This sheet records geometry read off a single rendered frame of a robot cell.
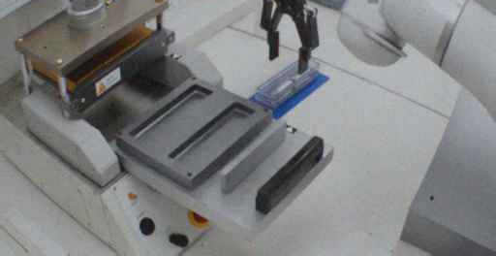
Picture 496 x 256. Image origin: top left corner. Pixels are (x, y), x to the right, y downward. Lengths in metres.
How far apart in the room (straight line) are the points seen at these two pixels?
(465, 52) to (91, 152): 0.60
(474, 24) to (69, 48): 0.66
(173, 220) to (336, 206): 0.32
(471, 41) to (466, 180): 0.44
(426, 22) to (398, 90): 0.84
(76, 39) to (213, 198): 0.36
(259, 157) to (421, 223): 0.35
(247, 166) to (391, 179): 0.44
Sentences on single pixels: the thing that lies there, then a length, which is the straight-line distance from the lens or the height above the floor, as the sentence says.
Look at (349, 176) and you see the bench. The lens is 1.25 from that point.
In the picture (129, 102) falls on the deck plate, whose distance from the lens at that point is 1.14.
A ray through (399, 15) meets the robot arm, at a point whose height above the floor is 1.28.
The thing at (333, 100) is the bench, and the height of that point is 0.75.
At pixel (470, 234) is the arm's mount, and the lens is 1.05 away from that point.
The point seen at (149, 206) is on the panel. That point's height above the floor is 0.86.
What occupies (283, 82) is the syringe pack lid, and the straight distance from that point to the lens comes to 1.41.
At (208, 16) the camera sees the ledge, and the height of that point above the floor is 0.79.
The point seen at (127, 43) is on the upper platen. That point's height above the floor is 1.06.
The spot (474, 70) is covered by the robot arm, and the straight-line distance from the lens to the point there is 0.68.
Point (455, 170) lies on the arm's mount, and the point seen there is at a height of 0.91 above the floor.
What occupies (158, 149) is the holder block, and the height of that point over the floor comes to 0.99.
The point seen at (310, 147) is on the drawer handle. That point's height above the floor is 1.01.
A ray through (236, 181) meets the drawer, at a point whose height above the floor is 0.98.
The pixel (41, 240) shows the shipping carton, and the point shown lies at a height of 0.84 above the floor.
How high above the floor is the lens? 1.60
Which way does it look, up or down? 38 degrees down
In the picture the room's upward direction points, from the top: straight up
